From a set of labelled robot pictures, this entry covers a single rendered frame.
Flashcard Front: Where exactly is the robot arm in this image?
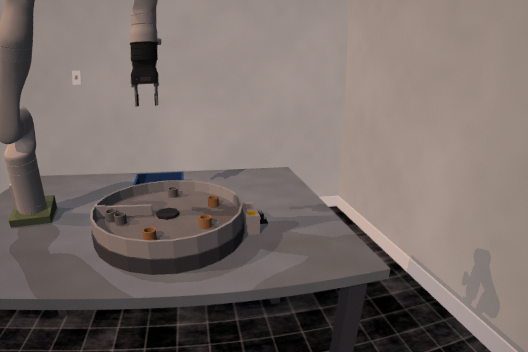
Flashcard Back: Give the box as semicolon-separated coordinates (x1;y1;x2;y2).
0;0;158;215

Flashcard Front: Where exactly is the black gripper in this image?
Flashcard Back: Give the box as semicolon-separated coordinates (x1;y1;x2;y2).
130;23;161;106

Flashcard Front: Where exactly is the bronze bushing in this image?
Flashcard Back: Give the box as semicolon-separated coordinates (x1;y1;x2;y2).
199;214;212;229
142;227;157;240
208;196;219;208

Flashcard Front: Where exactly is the blue open crate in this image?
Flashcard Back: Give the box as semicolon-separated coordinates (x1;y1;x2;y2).
132;172;184;186

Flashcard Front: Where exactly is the grey metal ring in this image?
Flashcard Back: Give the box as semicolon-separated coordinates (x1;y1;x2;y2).
168;187;178;198
105;209;117;222
114;212;127;226

